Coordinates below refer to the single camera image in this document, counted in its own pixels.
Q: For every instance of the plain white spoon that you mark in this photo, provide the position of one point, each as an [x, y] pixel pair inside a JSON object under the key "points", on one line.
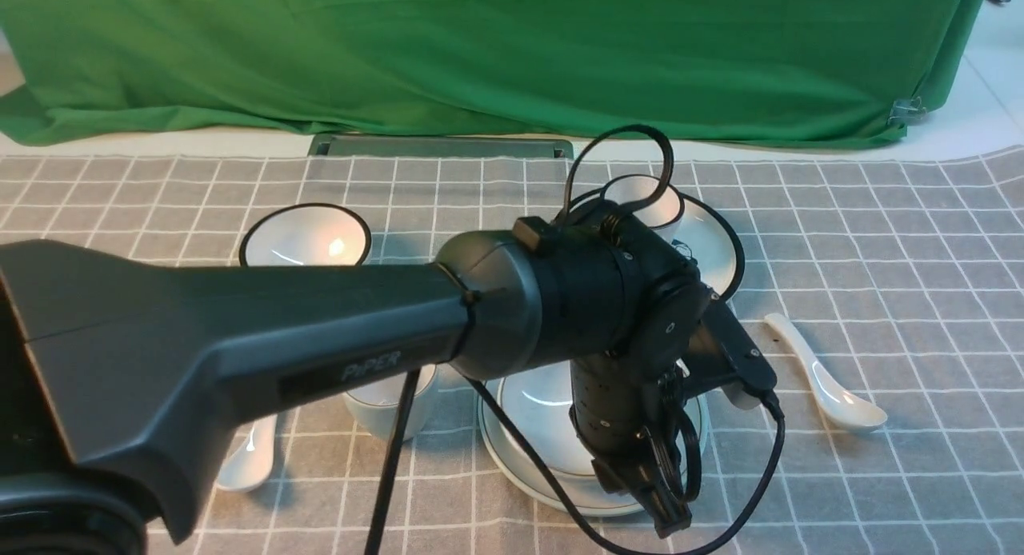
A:
{"points": [[840, 406]]}

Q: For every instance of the green backdrop cloth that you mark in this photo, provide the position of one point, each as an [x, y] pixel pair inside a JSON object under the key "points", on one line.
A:
{"points": [[780, 73]]}

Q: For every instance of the pale blue cup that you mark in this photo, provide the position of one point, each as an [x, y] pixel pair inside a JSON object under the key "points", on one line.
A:
{"points": [[375, 406]]}

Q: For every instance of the white spoon printed handle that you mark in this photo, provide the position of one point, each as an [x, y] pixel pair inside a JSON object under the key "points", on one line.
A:
{"points": [[250, 465]]}

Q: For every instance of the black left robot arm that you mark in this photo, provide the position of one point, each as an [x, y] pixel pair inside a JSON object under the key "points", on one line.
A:
{"points": [[123, 382]]}

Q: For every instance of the metal binder clip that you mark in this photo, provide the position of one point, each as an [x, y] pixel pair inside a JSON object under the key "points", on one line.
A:
{"points": [[906, 112]]}

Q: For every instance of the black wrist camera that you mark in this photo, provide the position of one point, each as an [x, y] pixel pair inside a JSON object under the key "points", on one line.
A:
{"points": [[722, 355]]}

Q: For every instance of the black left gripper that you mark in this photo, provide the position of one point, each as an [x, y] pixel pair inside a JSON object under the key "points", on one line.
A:
{"points": [[640, 439]]}

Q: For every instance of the pale blue bowl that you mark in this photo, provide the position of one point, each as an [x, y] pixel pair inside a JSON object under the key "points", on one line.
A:
{"points": [[538, 402]]}

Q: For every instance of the grey checked tablecloth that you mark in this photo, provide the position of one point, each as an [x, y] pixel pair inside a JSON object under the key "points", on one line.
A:
{"points": [[905, 279]]}

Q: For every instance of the white bowl black rim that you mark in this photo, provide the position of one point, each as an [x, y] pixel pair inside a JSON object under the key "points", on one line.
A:
{"points": [[307, 234]]}

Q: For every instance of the white plate cartoon print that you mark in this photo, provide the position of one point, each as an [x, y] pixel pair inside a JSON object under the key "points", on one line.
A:
{"points": [[700, 233]]}

